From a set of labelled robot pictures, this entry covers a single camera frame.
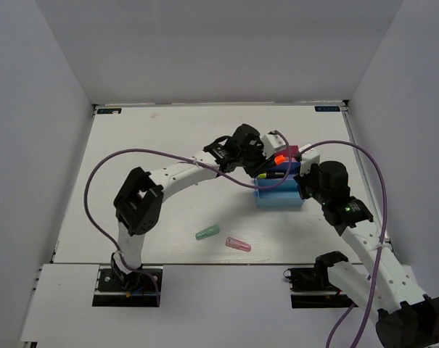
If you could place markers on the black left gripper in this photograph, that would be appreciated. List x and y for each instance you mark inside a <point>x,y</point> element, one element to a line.
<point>263,162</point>

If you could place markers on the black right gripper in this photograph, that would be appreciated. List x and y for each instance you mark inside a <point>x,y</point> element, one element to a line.
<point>300,180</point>

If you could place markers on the orange cap black highlighter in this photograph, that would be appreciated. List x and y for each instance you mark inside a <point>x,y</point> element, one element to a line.
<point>279,164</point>

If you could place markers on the yellow cap black highlighter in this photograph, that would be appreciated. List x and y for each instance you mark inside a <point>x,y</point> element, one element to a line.
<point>271,175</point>

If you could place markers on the pink translucent eraser case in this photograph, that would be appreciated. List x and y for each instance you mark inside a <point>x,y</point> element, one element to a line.
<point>237,244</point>

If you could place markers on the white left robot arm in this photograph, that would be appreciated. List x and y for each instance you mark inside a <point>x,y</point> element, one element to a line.
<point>139,200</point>

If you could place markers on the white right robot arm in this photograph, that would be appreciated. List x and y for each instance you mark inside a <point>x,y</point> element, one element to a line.
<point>403,314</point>

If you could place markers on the light blue plastic bin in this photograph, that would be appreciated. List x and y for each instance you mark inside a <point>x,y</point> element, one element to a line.
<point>286,195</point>

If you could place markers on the pink plastic bin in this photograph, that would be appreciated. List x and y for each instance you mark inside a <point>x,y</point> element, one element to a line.
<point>292,151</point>

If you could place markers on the right corner label sticker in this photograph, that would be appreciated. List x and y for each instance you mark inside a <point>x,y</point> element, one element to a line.
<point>327,108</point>

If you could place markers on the corner label sticker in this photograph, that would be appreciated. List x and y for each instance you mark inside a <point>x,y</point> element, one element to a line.
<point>327,108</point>
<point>109,111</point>

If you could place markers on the left corner label sticker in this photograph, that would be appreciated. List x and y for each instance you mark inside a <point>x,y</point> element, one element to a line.
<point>109,111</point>

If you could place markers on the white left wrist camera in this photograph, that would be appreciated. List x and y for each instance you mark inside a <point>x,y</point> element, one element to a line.
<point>272,143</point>

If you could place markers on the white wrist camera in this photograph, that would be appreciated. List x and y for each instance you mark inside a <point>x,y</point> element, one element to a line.
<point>306,156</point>
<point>272,143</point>

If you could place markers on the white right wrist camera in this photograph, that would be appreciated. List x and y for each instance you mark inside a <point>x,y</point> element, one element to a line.
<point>306,156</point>

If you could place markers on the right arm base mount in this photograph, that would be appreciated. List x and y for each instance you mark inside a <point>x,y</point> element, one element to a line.
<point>307,292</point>

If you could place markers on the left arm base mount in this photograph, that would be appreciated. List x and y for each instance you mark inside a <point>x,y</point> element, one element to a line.
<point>139,292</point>

